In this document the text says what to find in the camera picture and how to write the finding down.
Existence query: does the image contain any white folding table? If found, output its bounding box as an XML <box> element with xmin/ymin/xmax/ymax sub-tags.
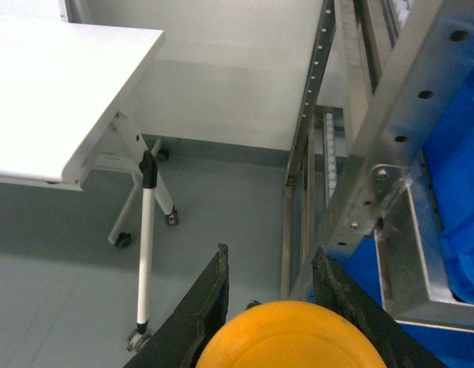
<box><xmin>0</xmin><ymin>15</ymin><xmax>179</xmax><ymax>353</ymax></box>

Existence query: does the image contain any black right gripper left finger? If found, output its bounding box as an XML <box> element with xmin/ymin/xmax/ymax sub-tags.
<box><xmin>125</xmin><ymin>244</ymin><xmax>229</xmax><ymax>367</ymax></box>

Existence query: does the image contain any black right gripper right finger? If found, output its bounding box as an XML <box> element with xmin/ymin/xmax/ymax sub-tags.
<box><xmin>311</xmin><ymin>247</ymin><xmax>446</xmax><ymax>367</ymax></box>

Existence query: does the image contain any large blue storage bin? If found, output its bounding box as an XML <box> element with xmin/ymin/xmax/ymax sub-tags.
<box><xmin>338</xmin><ymin>68</ymin><xmax>474</xmax><ymax>367</ymax></box>

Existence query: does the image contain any yellow mushroom push button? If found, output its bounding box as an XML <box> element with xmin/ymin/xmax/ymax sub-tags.
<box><xmin>196</xmin><ymin>301</ymin><xmax>386</xmax><ymax>367</ymax></box>

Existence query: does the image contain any metal rack frame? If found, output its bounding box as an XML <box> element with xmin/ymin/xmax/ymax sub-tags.
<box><xmin>281</xmin><ymin>1</ymin><xmax>474</xmax><ymax>332</ymax></box>

